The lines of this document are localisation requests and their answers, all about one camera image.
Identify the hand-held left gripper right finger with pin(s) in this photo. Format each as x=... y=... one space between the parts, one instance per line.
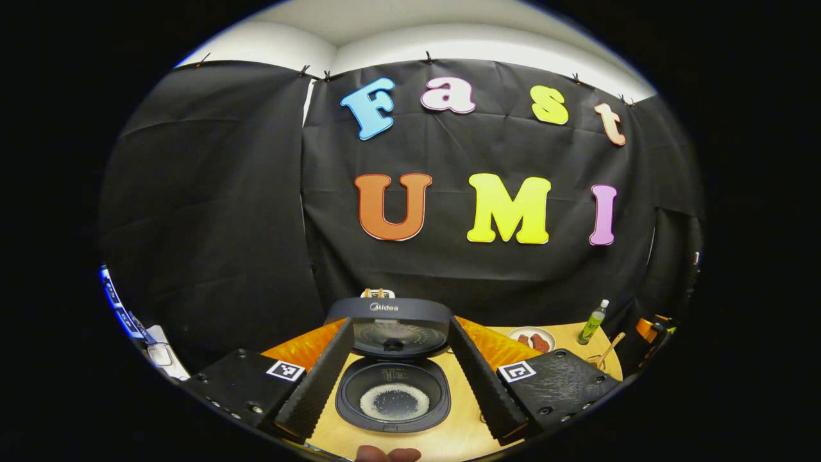
x=484 y=385

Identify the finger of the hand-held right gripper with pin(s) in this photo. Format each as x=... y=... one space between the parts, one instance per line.
x=646 y=328

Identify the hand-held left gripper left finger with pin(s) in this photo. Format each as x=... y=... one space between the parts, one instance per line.
x=321 y=378

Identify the wooden spoon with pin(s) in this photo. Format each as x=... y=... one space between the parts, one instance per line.
x=612 y=346

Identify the small heap of white rice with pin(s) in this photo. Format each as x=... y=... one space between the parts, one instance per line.
x=394 y=402

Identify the dark grey rice cooker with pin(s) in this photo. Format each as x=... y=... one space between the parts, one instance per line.
x=391 y=314

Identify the green drink bottle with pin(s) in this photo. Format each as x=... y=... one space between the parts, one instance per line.
x=591 y=324

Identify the brown meat piece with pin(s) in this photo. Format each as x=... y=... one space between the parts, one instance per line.
x=523 y=340
x=540 y=344

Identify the white round plate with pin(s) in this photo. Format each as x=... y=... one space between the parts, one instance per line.
x=535 y=331

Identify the white side desk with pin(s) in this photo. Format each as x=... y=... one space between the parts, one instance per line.
x=173 y=366

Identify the white flat box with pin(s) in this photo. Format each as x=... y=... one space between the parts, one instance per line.
x=160 y=354

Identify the black backdrop cloth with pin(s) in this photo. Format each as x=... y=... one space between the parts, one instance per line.
x=224 y=192

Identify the computer monitor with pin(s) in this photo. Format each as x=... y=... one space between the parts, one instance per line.
x=115 y=301

